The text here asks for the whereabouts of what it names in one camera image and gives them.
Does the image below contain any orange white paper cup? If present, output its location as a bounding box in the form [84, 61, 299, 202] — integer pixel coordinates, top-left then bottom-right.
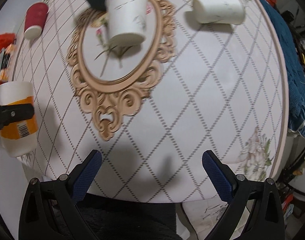
[0, 81, 38, 158]

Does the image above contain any red paper cup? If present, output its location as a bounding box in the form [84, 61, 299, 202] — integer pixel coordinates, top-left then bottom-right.
[24, 2, 49, 40]

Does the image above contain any white floral upright cup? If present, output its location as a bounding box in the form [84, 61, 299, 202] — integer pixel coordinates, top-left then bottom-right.
[105, 0, 148, 47]

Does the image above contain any white floral lying cup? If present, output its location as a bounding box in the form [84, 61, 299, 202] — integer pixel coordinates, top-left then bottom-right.
[192, 0, 246, 25]

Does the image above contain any orange tissue pack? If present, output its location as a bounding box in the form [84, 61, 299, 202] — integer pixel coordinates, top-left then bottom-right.
[0, 43, 16, 83]

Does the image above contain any blue quilted blanket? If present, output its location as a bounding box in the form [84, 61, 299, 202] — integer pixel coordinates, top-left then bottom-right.
[259, 0, 305, 138]

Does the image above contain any patterned white tablecloth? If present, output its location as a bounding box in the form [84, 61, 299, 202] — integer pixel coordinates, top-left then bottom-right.
[13, 0, 287, 203]

